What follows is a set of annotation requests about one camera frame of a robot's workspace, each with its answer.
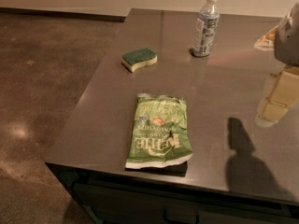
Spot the green jalapeno chip bag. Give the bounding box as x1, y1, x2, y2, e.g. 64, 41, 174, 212
125, 93, 192, 169

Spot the orange white snack package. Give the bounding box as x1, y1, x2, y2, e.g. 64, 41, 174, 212
254, 26, 278, 51

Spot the blue plastic water bottle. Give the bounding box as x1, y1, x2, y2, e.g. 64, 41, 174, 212
192, 0, 220, 57

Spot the dark cabinet drawer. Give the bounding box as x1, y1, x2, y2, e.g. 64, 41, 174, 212
73, 184, 299, 224

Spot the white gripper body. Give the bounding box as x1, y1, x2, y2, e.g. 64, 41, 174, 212
274, 3, 299, 66

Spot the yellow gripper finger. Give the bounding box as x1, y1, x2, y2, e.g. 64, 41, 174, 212
268, 66, 299, 107
255, 74, 288, 128

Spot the green and yellow sponge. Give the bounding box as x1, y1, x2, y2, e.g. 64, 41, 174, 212
121, 48, 157, 73

